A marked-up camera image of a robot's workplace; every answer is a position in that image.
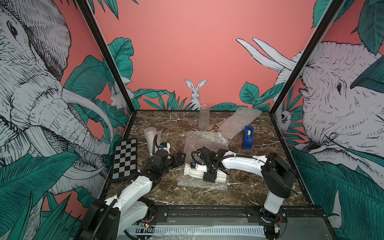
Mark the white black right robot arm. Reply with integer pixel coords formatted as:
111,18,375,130
184,147,296,224

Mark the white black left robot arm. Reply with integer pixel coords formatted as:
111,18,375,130
74,138,186,240

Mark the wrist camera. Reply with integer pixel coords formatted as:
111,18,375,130
159,143,171,154
190,162,207,172

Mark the bubble wrap pile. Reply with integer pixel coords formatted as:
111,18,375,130
176,130,230,192

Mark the black white checkerboard card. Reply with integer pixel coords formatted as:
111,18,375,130
112,139,137,181

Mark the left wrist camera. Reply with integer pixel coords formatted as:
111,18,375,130
159,143,171,154

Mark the blue tape dispenser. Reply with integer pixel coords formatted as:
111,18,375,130
242,126,254,149

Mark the black front mounting rail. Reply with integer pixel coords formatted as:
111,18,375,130
85,204,326,224

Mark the bubble wrap sheet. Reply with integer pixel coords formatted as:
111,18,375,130
218,108,262,140
144,127,163,153

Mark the tall white ribbed vase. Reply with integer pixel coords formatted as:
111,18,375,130
184,164,228,183

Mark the clear textured glass vase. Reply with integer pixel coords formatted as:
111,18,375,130
198,105,210,131

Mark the white slotted cable duct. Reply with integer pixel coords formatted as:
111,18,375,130
126,225,266,238

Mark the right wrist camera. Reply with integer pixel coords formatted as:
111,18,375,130
190,162,207,172

